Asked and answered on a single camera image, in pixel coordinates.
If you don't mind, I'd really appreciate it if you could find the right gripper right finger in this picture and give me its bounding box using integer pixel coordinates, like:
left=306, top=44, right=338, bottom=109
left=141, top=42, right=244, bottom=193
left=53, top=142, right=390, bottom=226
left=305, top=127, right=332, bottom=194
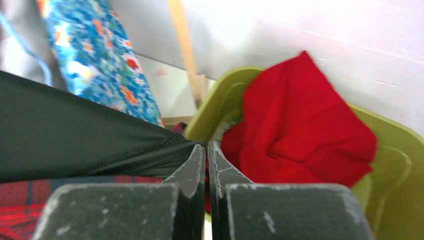
left=208, top=141, right=374, bottom=240

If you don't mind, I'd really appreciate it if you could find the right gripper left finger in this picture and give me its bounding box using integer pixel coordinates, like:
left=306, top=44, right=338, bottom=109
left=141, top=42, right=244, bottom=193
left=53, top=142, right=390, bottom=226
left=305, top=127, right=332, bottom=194
left=33, top=144, right=206, bottom=240

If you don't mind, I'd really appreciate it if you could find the red pleated skirt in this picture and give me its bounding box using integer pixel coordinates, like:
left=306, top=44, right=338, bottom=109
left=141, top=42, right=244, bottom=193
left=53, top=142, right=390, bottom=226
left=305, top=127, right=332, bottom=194
left=172, top=50, right=379, bottom=213

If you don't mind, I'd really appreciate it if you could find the red plaid shirt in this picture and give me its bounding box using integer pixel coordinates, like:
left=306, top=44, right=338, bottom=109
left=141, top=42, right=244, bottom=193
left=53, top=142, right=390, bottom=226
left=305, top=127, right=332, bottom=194
left=0, top=72, right=205, bottom=240

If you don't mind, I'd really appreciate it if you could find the wooden clothes rack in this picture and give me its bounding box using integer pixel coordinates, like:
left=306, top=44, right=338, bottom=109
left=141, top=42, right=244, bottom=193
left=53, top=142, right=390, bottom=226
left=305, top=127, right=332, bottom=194
left=167, top=0, right=209, bottom=109

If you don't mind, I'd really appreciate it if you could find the green plastic basket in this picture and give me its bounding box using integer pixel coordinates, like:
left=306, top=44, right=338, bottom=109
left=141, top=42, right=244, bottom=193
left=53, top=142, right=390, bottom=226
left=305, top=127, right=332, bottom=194
left=184, top=66, right=424, bottom=240

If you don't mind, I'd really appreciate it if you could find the blue floral garment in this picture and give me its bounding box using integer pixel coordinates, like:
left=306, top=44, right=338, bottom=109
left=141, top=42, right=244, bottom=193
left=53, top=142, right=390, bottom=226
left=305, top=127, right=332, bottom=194
left=37, top=0, right=163, bottom=126

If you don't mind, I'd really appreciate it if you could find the blue wire hanger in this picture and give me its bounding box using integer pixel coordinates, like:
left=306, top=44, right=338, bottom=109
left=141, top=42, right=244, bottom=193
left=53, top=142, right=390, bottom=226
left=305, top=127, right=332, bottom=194
left=0, top=12, right=53, bottom=87

